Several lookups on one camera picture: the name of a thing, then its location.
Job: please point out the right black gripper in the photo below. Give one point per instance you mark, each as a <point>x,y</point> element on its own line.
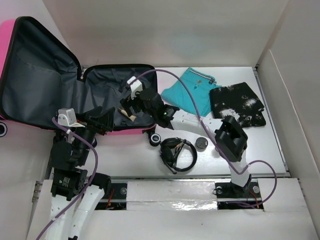
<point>128,103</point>

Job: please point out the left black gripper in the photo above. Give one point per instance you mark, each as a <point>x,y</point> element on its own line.
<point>106,122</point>

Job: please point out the wooden brush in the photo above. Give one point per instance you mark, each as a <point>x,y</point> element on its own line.
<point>124,113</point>

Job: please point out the black headphones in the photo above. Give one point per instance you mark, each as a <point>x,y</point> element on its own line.
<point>170,150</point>

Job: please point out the turquoise shorts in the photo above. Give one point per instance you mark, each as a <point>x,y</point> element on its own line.
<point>193,87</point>

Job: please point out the round black tin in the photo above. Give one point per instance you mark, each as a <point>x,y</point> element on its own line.
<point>201,143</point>

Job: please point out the black white tie-dye shirt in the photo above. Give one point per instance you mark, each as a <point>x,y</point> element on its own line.
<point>240,102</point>

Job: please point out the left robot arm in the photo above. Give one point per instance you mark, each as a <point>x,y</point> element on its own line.
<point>76,187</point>

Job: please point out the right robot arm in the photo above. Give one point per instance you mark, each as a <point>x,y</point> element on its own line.
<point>229,139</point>

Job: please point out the pink hard-shell suitcase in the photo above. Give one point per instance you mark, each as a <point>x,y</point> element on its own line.
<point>39,75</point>

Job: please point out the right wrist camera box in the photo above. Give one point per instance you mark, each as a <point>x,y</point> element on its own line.
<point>135,86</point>

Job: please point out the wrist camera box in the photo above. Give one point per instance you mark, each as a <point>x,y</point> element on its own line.
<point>67,118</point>
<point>135,86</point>

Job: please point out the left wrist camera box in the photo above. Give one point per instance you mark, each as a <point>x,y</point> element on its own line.
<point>67,118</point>

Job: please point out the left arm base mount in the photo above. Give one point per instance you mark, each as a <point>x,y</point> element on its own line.
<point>116,200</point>

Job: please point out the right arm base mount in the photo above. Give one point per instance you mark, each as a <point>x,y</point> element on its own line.
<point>232,197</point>

